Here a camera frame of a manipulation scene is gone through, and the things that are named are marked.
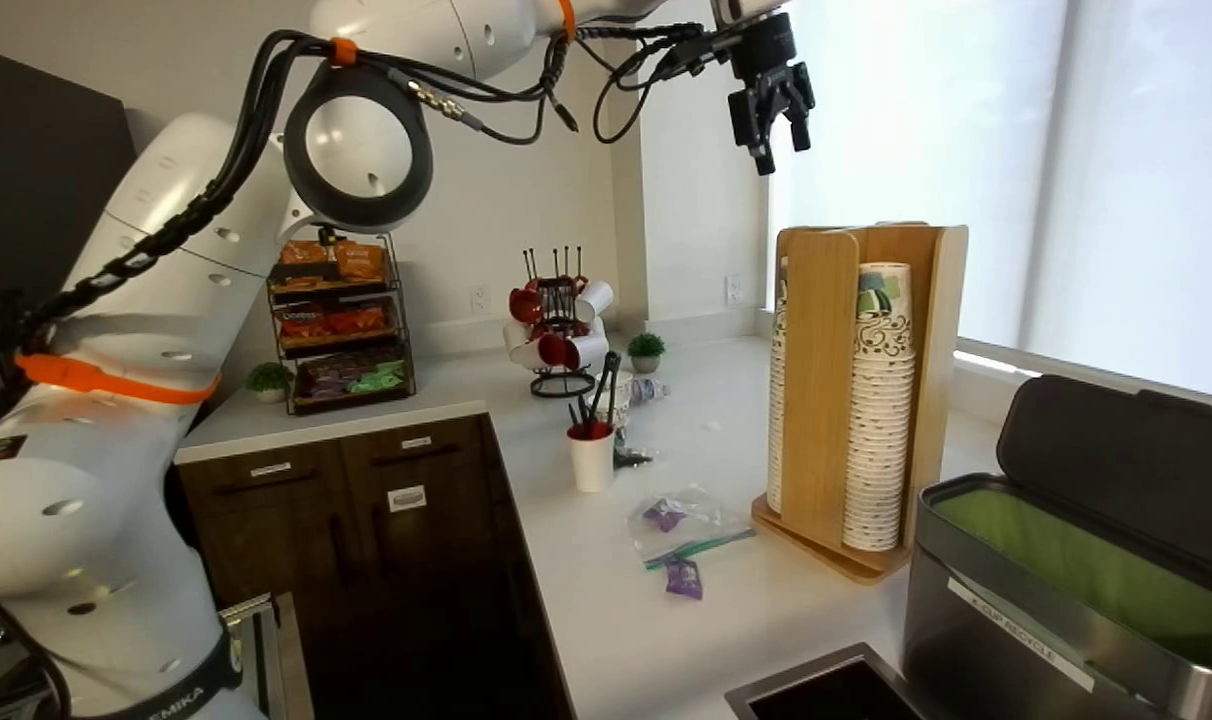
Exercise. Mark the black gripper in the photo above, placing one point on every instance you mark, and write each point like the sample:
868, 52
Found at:
767, 52

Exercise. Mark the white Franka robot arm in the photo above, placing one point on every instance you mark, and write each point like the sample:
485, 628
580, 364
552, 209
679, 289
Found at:
96, 440

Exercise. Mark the wooden cup dispenser stand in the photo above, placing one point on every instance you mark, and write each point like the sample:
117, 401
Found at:
818, 386

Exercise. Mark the tall stack of paper cups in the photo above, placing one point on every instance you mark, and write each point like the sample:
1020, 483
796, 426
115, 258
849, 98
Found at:
876, 440

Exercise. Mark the white window roller blind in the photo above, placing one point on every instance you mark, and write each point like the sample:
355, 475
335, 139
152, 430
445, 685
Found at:
1028, 173

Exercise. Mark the small potted green plant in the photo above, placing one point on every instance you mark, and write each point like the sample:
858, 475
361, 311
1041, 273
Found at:
646, 351
270, 376

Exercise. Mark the black mug tree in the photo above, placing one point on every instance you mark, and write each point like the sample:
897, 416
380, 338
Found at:
566, 375

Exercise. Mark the white mug red inside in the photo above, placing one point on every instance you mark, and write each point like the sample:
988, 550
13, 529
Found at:
588, 460

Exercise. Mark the clear plastic bag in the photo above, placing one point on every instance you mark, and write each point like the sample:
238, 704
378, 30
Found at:
685, 513

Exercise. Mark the purple plastic piece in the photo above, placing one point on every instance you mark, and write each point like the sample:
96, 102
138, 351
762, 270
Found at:
683, 582
661, 513

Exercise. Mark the teal plastic stick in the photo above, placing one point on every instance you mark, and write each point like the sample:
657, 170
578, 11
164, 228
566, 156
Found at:
697, 544

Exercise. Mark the black snack rack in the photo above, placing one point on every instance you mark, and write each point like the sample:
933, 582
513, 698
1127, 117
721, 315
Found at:
343, 324

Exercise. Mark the steel bin green liner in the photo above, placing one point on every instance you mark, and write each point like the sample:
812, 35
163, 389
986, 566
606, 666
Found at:
1070, 584

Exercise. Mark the black inset counter tray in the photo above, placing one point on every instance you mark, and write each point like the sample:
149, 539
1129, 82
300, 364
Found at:
828, 692

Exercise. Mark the dark wood corner cabinet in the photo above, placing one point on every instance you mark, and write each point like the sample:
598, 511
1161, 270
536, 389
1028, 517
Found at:
364, 561

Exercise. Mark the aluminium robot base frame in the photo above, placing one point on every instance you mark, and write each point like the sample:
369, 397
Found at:
277, 652

